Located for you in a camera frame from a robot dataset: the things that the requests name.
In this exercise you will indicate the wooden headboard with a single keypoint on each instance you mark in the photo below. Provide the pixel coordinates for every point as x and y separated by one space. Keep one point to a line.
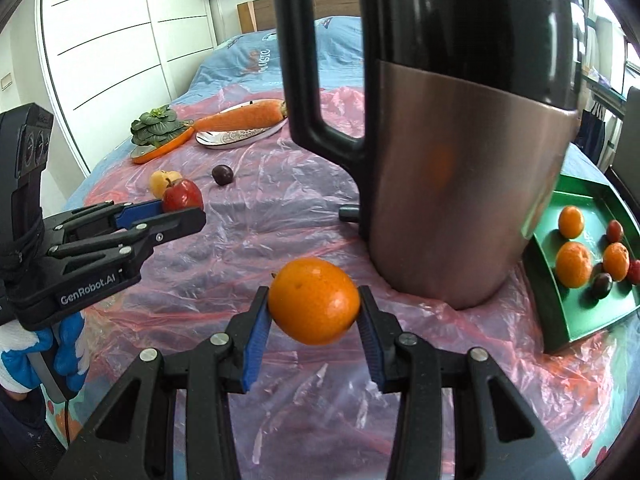
255 12

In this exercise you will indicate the pink plastic sheet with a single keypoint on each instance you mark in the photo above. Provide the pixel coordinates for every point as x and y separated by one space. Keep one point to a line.
240 260

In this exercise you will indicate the green rosette vegetable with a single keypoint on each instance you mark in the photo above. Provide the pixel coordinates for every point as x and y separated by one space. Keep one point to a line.
155 127

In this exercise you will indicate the dark red plum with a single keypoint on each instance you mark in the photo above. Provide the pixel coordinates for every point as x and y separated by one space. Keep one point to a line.
615 230

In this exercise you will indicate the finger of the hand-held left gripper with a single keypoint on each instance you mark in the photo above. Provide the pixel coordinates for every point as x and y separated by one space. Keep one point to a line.
170 225
135 212

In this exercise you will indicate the glass desk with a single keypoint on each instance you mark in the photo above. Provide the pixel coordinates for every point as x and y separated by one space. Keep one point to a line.
607 85

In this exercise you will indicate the red apple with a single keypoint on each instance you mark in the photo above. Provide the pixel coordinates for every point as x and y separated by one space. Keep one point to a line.
182 196

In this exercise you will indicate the small orange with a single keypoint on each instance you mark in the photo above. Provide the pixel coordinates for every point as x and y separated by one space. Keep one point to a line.
571 221

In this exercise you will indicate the smooth orange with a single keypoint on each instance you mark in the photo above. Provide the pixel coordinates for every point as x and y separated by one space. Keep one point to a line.
314 301

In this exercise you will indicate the dark purple plum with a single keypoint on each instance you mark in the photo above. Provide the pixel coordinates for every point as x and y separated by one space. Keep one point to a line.
221 175
601 285

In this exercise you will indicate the dark blue tote bag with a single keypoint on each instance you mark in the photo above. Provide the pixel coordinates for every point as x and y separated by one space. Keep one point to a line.
595 127

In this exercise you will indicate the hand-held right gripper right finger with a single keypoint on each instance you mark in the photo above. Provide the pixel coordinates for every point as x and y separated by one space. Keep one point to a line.
372 340

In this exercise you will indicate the brown metal electric kettle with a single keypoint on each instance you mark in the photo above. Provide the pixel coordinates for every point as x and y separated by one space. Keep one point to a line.
450 160

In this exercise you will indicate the large wrinkled orange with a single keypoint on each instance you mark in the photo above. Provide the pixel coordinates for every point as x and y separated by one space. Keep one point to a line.
573 264

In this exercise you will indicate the carrot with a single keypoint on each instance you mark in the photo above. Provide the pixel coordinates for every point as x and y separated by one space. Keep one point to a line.
240 115

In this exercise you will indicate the yellow peach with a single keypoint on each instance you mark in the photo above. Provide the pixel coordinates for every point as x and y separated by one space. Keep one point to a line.
161 182

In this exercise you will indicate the green metal tray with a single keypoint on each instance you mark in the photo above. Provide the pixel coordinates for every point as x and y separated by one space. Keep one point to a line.
575 320

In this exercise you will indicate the person's left hand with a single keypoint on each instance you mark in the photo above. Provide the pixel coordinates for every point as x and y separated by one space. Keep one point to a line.
70 355

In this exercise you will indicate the orange oval dish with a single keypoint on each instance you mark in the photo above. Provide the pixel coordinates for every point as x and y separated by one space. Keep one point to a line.
160 150

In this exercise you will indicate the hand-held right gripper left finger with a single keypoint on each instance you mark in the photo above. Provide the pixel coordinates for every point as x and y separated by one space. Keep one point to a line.
255 340

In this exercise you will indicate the white wardrobe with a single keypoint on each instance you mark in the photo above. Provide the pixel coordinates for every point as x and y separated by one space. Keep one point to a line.
125 35

